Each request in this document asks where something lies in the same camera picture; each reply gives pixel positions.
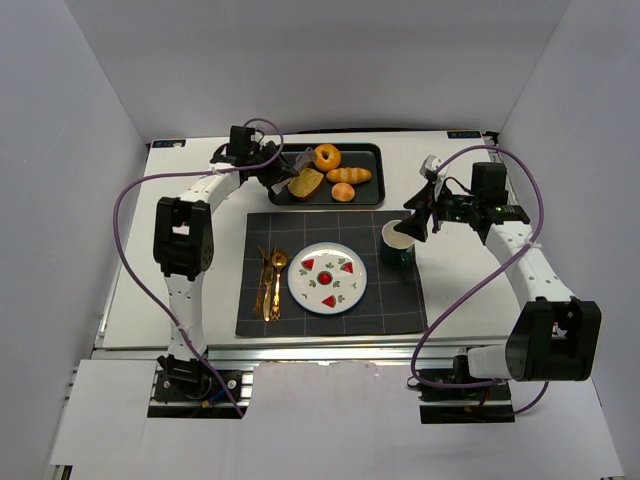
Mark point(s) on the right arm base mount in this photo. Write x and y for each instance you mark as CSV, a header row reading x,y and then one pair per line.
x,y
438,406

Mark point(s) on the striped long bread roll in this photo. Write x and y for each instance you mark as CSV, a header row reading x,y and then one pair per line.
x,y
349,175

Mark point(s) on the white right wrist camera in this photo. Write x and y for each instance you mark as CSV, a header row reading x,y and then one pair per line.
x,y
429,168

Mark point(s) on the blue table label sticker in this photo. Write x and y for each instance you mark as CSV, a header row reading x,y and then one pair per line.
x,y
168,143

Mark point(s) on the gold knife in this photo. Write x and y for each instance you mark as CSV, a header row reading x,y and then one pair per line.
x,y
269,278

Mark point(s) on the gold spoon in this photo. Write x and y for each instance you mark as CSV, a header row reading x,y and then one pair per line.
x,y
279,262

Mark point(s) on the orange glazed donut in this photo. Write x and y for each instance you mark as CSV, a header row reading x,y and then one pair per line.
x,y
327,157

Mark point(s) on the aluminium frame rail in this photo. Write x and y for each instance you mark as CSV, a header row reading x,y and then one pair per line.
x,y
247,357

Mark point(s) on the black baking tray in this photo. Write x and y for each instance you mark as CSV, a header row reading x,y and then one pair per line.
x,y
370,193

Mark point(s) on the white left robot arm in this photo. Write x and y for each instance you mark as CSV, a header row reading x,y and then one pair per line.
x,y
183,233

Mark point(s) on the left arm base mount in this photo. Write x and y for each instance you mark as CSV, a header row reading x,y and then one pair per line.
x,y
189,390

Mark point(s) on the brown bread slice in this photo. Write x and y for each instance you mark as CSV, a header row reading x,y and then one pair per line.
x,y
306,184

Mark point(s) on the gold fork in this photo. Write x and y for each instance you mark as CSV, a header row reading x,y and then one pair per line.
x,y
259,296

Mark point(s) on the dark checked placemat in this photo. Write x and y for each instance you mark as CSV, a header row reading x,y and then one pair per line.
x,y
393,302

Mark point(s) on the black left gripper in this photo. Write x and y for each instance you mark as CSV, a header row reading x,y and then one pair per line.
x,y
279,170

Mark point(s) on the small round bun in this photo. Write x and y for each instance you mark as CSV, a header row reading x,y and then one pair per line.
x,y
343,192

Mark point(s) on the white watermelon pattern plate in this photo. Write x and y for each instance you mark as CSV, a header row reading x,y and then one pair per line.
x,y
327,278

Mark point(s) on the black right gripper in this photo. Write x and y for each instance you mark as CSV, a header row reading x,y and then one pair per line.
x,y
430,207

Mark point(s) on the right blue table label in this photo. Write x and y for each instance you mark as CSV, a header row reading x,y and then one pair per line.
x,y
464,134

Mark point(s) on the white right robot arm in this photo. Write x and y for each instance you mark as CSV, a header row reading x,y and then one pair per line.
x,y
556,333

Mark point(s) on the green white mug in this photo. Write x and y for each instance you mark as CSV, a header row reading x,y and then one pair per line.
x,y
396,248

